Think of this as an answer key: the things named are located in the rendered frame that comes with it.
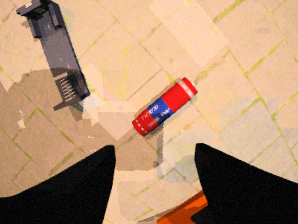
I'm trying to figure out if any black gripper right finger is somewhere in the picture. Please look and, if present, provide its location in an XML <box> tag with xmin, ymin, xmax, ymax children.
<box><xmin>194</xmin><ymin>143</ymin><xmax>298</xmax><ymax>224</ymax></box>

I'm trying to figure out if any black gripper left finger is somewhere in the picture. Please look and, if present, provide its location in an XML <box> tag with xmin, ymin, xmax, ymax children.
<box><xmin>0</xmin><ymin>144</ymin><xmax>116</xmax><ymax>224</ymax></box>

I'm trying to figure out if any red and blue battery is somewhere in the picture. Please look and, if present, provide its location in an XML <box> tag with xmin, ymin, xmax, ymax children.
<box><xmin>132</xmin><ymin>77</ymin><xmax>198</xmax><ymax>137</ymax></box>

